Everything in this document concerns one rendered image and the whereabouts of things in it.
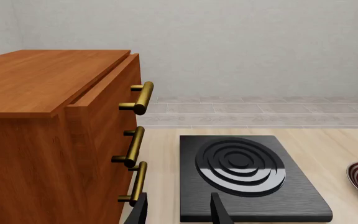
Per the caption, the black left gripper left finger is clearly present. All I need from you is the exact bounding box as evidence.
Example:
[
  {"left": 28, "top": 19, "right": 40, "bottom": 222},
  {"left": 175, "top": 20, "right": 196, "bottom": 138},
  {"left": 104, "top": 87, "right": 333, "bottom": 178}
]
[{"left": 125, "top": 192, "right": 149, "bottom": 224}]

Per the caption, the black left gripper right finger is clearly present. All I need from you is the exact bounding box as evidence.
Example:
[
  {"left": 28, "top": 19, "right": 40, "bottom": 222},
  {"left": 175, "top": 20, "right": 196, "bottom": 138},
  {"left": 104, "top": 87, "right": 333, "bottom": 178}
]
[{"left": 210, "top": 192, "right": 236, "bottom": 224}]

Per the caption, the brass drawer handle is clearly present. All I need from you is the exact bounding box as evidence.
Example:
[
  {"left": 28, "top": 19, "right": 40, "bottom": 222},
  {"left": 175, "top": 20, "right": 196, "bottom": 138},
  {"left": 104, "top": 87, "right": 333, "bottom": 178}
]
[
  {"left": 118, "top": 80, "right": 155, "bottom": 116},
  {"left": 111, "top": 125, "right": 146, "bottom": 169},
  {"left": 117, "top": 161, "right": 149, "bottom": 207}
]

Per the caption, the wooden drawer with open gap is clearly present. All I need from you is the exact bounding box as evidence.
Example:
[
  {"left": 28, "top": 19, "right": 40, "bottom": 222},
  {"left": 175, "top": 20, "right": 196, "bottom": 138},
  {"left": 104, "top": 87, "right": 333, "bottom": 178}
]
[{"left": 64, "top": 52, "right": 142, "bottom": 131}]

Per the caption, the wooden cabinet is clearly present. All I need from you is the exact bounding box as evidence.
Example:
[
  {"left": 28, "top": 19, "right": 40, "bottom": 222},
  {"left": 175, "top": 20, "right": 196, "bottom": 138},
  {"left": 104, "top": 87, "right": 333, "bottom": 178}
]
[{"left": 0, "top": 49, "right": 143, "bottom": 224}]

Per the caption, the flat black stove plate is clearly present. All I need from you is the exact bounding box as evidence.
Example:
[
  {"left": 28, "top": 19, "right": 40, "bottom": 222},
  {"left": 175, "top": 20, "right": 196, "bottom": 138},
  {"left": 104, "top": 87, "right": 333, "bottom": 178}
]
[{"left": 178, "top": 134, "right": 333, "bottom": 223}]

